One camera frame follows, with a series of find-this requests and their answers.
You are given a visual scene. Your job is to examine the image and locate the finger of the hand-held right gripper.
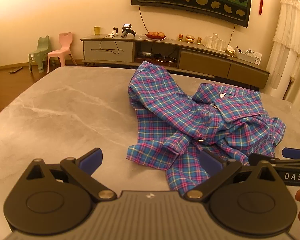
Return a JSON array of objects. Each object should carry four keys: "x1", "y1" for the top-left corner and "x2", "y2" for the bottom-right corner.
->
[
  {"x1": 249, "y1": 152, "x2": 300, "y2": 167},
  {"x1": 282, "y1": 148, "x2": 300, "y2": 159}
]

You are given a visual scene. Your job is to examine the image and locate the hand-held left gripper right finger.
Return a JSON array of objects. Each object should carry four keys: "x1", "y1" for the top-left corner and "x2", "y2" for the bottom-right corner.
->
[{"x1": 183, "y1": 150, "x2": 285, "y2": 202}]

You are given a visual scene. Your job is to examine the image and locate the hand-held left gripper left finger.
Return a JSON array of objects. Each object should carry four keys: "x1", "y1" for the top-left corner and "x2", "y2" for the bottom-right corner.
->
[{"x1": 20, "y1": 148, "x2": 117, "y2": 202}]

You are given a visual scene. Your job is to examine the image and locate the blue pink plaid shirt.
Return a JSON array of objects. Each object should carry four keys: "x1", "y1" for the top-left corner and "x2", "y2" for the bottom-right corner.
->
[{"x1": 126, "y1": 60, "x2": 287, "y2": 197}]

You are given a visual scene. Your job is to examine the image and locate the long grey television cabinet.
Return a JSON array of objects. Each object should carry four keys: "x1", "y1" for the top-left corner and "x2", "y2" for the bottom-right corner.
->
[{"x1": 80, "y1": 34, "x2": 271, "y2": 90}]

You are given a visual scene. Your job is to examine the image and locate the white organizer box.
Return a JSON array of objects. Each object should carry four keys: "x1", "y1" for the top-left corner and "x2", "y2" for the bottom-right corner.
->
[{"x1": 235, "y1": 46, "x2": 263, "y2": 64}]

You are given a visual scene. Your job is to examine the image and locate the flat dark device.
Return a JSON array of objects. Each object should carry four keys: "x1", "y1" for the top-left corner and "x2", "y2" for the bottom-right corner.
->
[{"x1": 155, "y1": 55, "x2": 178, "y2": 64}]

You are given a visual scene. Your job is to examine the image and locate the pink plastic child chair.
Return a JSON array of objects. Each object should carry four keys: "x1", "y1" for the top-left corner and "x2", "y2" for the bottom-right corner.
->
[{"x1": 47, "y1": 32, "x2": 77, "y2": 73}]

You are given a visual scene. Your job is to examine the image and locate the gold tissue box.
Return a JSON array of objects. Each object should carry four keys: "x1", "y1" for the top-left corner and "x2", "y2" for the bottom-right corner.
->
[{"x1": 225, "y1": 45, "x2": 238, "y2": 57}]

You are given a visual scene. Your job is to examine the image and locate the green plastic child chair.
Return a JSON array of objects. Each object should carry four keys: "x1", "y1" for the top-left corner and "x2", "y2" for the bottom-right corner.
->
[{"x1": 28, "y1": 35, "x2": 50, "y2": 73}]

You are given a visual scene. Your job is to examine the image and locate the set of clear glasses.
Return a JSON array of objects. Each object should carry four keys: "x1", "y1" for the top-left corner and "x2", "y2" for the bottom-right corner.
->
[{"x1": 203, "y1": 33, "x2": 227, "y2": 50}]

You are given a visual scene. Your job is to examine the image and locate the lace-covered standing air conditioner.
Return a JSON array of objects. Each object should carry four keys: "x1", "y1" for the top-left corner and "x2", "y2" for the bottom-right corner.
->
[{"x1": 266, "y1": 0, "x2": 300, "y2": 100}]

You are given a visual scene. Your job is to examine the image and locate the black pistol-grip device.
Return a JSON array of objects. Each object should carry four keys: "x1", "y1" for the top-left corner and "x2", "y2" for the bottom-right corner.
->
[{"x1": 121, "y1": 23, "x2": 137, "y2": 38}]

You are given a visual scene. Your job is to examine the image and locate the red fruit plate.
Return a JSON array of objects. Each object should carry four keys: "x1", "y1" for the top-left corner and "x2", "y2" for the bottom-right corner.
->
[{"x1": 145, "y1": 32, "x2": 167, "y2": 40}]

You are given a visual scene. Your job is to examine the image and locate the black charger cable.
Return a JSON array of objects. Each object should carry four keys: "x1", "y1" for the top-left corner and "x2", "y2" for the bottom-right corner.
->
[{"x1": 99, "y1": 34, "x2": 122, "y2": 55}]

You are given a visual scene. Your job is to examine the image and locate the black television cable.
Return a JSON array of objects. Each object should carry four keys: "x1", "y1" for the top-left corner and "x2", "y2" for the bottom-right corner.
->
[
  {"x1": 229, "y1": 24, "x2": 236, "y2": 47},
  {"x1": 139, "y1": 4, "x2": 150, "y2": 34}
]

